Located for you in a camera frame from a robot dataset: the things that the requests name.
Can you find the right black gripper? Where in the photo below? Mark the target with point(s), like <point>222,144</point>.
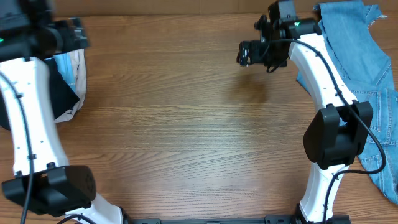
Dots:
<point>253,48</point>

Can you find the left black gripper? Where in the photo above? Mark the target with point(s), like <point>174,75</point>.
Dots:
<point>66,28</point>

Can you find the black t-shirt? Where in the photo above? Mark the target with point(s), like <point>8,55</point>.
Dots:
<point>62,97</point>

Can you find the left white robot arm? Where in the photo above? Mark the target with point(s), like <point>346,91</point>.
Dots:
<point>44,182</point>

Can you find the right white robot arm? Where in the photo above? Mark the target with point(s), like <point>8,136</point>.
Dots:
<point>338,132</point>

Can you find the folded light blue garment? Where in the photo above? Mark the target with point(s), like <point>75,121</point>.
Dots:
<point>65,68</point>

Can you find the folded beige garment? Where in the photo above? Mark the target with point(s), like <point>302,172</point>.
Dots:
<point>79,65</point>

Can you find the blue denim jeans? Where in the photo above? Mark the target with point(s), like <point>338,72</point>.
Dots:
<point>367,72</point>

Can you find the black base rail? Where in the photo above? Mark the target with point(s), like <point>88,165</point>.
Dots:
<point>269,219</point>

